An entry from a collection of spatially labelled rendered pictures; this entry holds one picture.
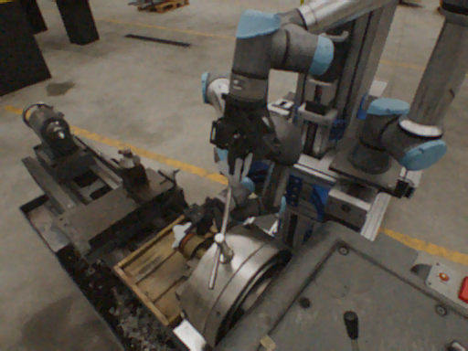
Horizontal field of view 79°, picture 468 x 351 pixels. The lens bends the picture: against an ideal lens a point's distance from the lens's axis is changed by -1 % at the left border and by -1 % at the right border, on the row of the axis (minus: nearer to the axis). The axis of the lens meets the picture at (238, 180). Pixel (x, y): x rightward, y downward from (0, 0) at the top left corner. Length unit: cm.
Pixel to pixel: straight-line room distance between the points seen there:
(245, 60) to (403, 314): 56
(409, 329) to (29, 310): 213
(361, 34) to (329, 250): 73
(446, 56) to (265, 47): 43
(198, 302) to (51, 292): 174
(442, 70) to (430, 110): 10
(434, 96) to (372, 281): 46
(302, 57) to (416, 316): 54
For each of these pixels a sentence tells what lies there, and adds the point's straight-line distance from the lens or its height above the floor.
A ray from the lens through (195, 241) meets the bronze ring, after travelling 86.
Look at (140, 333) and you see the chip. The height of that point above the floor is 58.
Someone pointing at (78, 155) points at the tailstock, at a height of 93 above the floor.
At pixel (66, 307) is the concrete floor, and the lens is 225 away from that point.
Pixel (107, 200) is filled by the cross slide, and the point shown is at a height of 97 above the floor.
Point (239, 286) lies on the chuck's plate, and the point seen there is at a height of 123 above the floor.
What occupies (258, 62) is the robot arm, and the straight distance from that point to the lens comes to 57.
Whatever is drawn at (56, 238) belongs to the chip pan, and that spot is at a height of 54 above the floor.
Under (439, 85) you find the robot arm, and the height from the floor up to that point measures 152.
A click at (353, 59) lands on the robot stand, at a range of 115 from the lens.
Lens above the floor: 181
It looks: 43 degrees down
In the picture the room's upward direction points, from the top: straight up
